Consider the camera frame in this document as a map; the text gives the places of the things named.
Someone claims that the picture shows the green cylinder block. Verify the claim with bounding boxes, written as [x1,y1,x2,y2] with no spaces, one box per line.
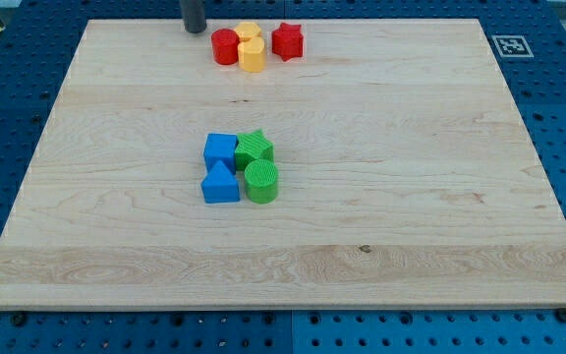
[244,159,278,204]

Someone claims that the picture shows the green star block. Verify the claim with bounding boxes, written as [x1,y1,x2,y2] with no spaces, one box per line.
[235,129,274,171]

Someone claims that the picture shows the red cylinder block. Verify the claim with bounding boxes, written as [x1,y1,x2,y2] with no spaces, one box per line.
[210,29,240,65]

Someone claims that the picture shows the yellow hexagon block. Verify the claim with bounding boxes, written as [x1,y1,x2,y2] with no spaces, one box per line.
[233,21,262,42]

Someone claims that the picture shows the white fiducial marker tag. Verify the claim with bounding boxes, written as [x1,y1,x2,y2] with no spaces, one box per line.
[492,35,534,58]

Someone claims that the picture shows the light wooden board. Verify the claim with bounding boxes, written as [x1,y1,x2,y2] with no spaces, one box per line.
[0,19,566,312]

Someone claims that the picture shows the blue cube block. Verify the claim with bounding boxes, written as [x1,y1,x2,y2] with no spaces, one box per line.
[203,133,238,174]

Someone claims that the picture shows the yellow heart block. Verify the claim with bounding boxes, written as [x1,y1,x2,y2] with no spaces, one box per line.
[238,36,266,73]

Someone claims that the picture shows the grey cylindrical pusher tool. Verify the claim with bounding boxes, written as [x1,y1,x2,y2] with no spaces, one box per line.
[179,0,207,33]

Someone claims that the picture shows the red star block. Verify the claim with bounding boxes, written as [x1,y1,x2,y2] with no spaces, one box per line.
[271,22,304,61]

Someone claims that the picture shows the blue triangle block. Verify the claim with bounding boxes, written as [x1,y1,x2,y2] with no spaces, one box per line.
[200,161,240,204]

